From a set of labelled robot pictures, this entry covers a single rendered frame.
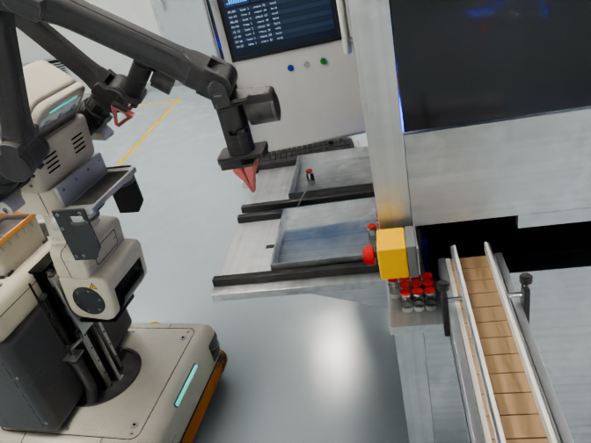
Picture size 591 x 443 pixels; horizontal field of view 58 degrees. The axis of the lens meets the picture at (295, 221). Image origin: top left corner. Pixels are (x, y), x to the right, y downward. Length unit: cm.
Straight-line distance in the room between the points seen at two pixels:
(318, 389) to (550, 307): 115
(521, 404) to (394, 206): 42
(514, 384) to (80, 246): 114
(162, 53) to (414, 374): 90
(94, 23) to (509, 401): 95
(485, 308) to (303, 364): 136
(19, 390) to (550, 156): 160
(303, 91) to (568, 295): 121
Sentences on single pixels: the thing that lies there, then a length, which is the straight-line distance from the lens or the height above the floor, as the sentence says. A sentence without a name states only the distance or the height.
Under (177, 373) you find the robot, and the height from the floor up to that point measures 28.
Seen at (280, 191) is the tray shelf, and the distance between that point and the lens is 162.
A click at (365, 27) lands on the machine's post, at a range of 93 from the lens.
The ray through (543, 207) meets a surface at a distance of 110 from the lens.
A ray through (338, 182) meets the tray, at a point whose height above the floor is 88.
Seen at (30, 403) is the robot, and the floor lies 45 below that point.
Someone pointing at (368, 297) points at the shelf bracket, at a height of 77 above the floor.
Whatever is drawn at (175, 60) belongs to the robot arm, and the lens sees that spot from 108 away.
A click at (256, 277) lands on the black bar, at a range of 123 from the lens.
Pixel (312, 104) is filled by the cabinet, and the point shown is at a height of 96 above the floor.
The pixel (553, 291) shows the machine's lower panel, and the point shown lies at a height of 82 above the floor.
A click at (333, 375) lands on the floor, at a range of 220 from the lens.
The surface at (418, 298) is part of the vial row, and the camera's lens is 106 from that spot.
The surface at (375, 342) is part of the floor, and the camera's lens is 230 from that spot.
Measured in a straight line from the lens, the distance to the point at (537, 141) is 104.
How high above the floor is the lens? 159
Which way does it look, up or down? 30 degrees down
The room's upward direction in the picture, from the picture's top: 13 degrees counter-clockwise
